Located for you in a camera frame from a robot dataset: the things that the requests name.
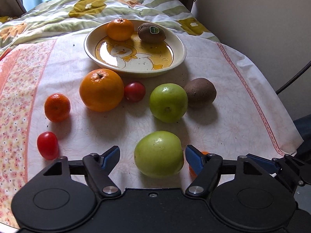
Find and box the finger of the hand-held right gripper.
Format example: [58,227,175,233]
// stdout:
[247,153,307,196]

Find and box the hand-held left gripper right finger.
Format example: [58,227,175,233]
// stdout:
[185,145,265,198]

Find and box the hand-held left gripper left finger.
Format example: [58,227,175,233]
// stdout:
[42,146,122,199]

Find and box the small mandarin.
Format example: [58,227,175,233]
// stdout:
[188,151,210,177]
[44,93,71,123]

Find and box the green apple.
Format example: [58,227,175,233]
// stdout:
[149,83,189,123]
[134,131,184,178]

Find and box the oblong red tomato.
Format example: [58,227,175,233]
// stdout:
[37,131,59,161]

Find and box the plain brown kiwi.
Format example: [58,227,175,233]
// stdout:
[183,78,217,109]

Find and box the large orange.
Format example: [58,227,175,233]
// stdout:
[79,69,125,112]

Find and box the round red tomato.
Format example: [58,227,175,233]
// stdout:
[124,82,146,103]

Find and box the cream bowl with duck print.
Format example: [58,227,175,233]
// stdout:
[84,19,187,78]

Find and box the white pink floral tablecloth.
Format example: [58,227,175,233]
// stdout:
[0,33,304,229]

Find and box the mandarin with green stem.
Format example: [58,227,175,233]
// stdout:
[106,18,135,41]

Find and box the kiwi with green sticker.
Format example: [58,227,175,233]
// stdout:
[137,22,167,44]

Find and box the floral green yellow quilt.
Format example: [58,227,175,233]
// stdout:
[0,0,220,56]

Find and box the black cable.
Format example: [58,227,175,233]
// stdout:
[275,60,311,95]

